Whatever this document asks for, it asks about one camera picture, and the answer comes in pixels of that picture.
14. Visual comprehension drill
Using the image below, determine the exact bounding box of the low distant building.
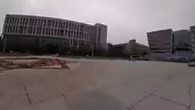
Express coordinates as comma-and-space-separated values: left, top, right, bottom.
105, 37, 151, 61

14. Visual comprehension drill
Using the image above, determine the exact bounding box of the person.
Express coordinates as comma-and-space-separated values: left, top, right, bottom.
128, 53, 137, 63

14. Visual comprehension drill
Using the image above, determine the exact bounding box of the large curved windowed building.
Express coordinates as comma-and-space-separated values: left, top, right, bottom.
1, 12, 110, 60

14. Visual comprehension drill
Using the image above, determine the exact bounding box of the grey stepped building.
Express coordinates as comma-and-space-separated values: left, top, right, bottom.
143, 18, 195, 65

